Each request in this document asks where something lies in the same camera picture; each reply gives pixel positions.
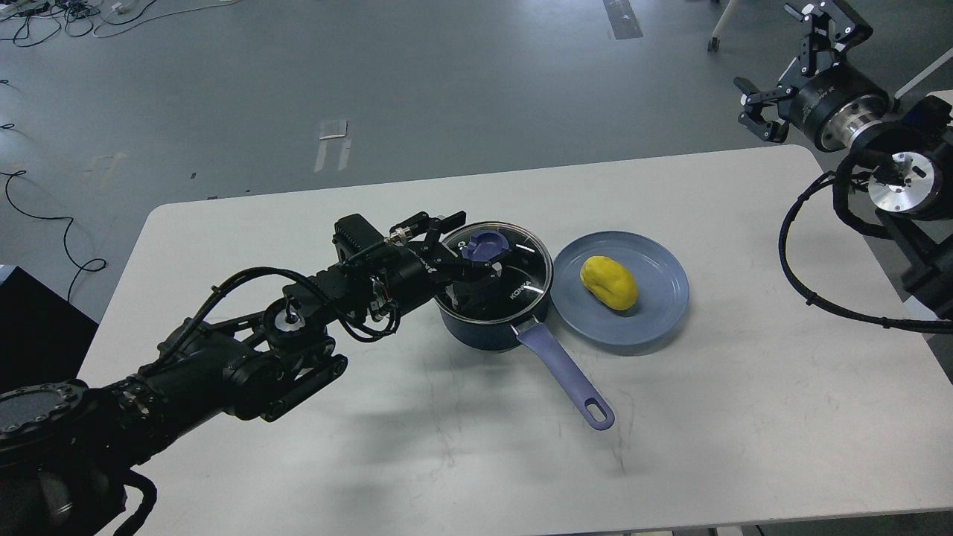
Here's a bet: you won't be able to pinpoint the yellow potato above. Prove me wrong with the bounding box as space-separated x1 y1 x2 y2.
579 255 640 312

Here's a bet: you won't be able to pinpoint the black box at left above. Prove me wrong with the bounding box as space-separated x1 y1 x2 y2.
1 264 98 393

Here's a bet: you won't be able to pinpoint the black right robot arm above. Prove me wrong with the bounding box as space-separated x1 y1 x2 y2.
734 1 952 334

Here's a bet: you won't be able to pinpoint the black cable on floor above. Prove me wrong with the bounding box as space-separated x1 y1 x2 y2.
0 168 107 302

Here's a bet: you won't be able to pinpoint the white chair legs with casters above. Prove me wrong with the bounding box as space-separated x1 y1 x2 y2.
706 0 742 52

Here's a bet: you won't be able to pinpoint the glass pot lid blue knob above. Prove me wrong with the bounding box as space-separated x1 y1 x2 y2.
433 221 555 322

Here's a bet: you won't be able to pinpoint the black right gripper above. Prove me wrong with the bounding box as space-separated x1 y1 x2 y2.
734 1 890 153

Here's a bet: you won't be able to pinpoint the dark blue saucepan purple handle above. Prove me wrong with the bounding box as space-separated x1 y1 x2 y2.
439 244 615 431

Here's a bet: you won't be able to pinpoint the blue round plate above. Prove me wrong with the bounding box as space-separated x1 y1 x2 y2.
552 231 689 348

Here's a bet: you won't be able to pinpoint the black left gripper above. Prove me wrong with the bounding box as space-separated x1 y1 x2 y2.
377 211 503 312

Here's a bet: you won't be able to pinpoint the tangled cables on floor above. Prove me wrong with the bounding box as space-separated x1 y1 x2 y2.
0 0 239 47

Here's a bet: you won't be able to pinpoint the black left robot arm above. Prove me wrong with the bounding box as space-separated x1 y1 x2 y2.
2 211 501 535

